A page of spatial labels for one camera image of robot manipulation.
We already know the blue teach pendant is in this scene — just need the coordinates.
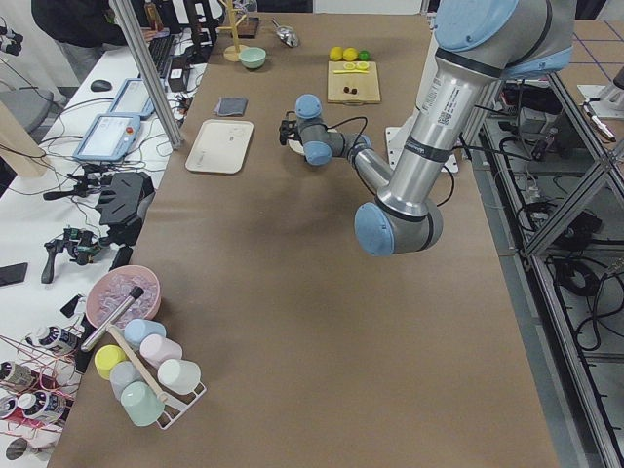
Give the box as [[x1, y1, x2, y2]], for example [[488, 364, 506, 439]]
[[72, 112, 141, 163], [108, 78, 155, 120]]

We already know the mint plastic cup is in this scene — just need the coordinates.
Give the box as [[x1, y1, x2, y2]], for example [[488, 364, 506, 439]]
[[120, 381, 165, 427]]

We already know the wooden mug tree stand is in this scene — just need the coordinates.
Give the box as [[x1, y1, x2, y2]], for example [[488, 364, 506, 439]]
[[216, 0, 248, 62]]

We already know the pink plastic cup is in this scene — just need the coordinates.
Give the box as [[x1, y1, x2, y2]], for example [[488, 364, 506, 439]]
[[139, 333, 183, 369]]

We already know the cream rabbit tray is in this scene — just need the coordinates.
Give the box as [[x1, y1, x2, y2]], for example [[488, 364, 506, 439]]
[[185, 119, 254, 175]]

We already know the mint green bowl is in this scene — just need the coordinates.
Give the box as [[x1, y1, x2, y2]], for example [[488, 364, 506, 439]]
[[239, 47, 267, 70]]

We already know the blue plastic cup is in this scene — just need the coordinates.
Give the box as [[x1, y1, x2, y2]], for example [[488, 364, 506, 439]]
[[124, 319, 167, 350]]

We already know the aluminium frame post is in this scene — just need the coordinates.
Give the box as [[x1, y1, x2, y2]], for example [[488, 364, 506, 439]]
[[110, 0, 182, 150]]

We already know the wooden rack handle stick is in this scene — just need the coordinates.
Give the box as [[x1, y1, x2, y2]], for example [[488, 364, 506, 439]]
[[106, 325, 168, 403]]

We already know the black wooden glass tray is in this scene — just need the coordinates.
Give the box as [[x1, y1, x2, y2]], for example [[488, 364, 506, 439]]
[[236, 17, 259, 39]]

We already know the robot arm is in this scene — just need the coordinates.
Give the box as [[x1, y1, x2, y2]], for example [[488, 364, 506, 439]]
[[280, 1, 576, 256]]

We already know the steel muddler black tip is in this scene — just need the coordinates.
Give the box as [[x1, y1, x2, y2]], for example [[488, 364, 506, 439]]
[[80, 286, 144, 352]]

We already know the grey folded cloth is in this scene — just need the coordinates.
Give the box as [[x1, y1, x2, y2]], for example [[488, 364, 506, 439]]
[[214, 97, 248, 117]]

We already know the grey plastic cup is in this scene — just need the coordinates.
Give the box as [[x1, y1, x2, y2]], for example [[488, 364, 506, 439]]
[[109, 361, 143, 401]]

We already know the yellow plastic cup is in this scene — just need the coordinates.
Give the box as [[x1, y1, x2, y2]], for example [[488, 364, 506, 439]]
[[95, 344, 128, 380]]

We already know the yellow plastic knife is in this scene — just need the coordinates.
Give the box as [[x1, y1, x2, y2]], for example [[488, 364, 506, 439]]
[[331, 69, 370, 75]]

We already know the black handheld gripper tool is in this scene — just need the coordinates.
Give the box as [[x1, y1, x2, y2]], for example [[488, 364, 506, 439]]
[[41, 227, 104, 284]]

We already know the beige round plate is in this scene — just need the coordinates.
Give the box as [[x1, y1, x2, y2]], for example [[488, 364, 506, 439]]
[[285, 127, 342, 165]]

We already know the whole yellow lemon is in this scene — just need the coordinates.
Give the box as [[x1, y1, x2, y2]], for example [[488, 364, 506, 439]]
[[342, 47, 360, 61], [329, 47, 343, 61]]

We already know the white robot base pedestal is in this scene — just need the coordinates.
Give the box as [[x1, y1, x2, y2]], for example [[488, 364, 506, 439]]
[[385, 33, 438, 168]]

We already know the person in dark clothes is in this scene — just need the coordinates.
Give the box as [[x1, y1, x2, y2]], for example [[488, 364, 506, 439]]
[[30, 0, 128, 82]]

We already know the stainless steel scoop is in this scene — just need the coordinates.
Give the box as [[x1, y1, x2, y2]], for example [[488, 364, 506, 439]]
[[271, 18, 299, 48]]

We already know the black computer mouse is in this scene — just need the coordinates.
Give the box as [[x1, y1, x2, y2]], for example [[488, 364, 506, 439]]
[[90, 79, 113, 93]]

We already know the bamboo cutting board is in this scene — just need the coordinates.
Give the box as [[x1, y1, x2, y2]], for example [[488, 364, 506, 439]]
[[327, 61, 381, 104]]

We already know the white plastic cup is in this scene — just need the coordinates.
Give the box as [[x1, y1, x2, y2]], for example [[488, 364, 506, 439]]
[[157, 359, 201, 395]]

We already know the pink bowl of ice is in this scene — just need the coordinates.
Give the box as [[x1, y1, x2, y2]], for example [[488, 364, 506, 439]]
[[86, 265, 161, 329]]

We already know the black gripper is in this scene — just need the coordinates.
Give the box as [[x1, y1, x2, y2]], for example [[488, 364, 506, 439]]
[[279, 112, 298, 145]]

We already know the black keyboard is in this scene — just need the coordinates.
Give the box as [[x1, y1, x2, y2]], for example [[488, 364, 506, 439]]
[[148, 35, 176, 79]]

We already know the white cup rack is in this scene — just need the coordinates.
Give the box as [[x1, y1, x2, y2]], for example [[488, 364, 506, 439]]
[[156, 382, 208, 430]]

